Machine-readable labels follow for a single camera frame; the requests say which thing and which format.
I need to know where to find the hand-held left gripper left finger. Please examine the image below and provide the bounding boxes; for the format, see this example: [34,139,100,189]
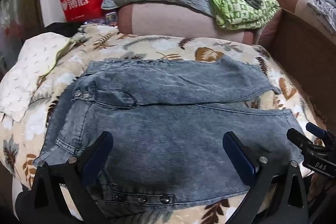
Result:
[28,131,114,224]

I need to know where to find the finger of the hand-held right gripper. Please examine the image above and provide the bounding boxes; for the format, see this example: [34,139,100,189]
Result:
[306,123,327,139]
[287,128,315,152]

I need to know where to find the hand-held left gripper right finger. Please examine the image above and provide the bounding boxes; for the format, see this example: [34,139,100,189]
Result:
[223,131,309,224]

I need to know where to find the blue denim pants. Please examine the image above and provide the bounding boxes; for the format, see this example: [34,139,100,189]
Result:
[39,56,305,216]

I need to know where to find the brown cardboard box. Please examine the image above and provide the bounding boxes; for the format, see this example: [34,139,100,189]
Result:
[268,7,336,132]

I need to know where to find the white patterned cloth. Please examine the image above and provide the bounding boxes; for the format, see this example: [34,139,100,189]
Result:
[0,32,76,123]

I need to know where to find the beige leaf-print blanket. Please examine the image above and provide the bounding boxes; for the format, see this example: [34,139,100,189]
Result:
[0,25,323,224]

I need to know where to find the grey crumpled cloth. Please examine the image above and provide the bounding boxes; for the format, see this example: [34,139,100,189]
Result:
[307,0,336,24]

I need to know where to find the black cloth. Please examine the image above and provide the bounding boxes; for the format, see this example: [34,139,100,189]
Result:
[45,21,83,38]

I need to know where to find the colourful printed packet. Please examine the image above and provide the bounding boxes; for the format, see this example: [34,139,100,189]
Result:
[84,13,118,26]

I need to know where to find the green patterned cloth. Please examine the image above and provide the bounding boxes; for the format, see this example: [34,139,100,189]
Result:
[197,0,281,30]

